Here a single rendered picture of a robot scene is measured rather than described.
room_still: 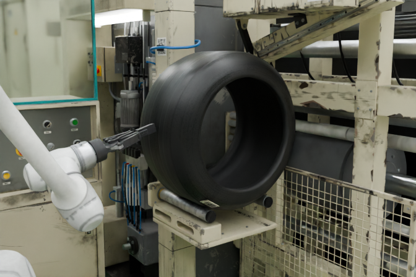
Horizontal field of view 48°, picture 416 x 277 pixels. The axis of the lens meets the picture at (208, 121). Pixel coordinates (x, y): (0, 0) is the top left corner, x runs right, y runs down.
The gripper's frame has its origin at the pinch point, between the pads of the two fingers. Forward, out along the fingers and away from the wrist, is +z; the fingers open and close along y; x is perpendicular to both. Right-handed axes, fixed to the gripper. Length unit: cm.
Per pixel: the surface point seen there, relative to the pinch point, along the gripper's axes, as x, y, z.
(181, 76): -14.2, -2.8, 17.2
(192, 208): 34.6, -0.8, 9.5
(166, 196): 35.0, 17.9, 9.2
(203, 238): 42.5, -10.4, 5.8
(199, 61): -17.3, -3.7, 25.1
